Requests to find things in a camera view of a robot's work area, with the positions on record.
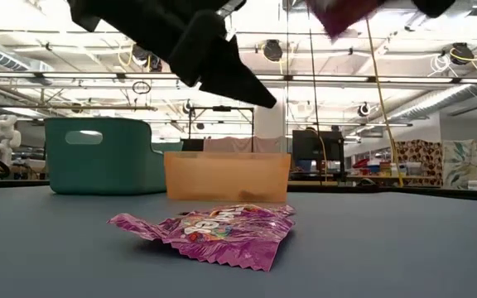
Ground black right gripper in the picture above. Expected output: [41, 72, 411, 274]
[411, 0, 457, 18]

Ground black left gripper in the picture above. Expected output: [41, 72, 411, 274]
[66, 0, 277, 109]

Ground purple Skittles candy pack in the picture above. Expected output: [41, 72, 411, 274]
[303, 0, 385, 41]
[106, 204, 297, 273]

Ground white square pillar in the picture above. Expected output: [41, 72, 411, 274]
[253, 86, 288, 140]

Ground pink hanging cloth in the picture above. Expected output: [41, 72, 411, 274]
[202, 136, 284, 154]

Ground small black monitor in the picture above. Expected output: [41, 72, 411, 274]
[180, 138, 205, 152]

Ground orange plastic bin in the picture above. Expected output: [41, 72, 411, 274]
[163, 151, 292, 204]

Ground large black monitor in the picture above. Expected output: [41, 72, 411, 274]
[291, 129, 345, 162]

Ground long ceiling light bar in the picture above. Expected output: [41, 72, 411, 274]
[0, 70, 477, 85]

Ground green plastic bin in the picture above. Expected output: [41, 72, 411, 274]
[43, 117, 185, 195]

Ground brown patterned cloth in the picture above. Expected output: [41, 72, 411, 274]
[393, 138, 445, 188]

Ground floral patterned cloth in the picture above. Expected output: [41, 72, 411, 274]
[441, 138, 477, 191]

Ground black rack frame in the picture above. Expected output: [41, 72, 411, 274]
[186, 105, 256, 153]

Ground black hanging cable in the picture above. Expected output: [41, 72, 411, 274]
[306, 28, 323, 187]

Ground black cable ring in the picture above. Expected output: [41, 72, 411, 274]
[131, 79, 152, 96]

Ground yellow hanging cable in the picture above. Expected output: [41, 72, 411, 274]
[364, 18, 406, 188]

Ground black table frame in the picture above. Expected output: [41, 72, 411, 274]
[0, 178, 477, 203]

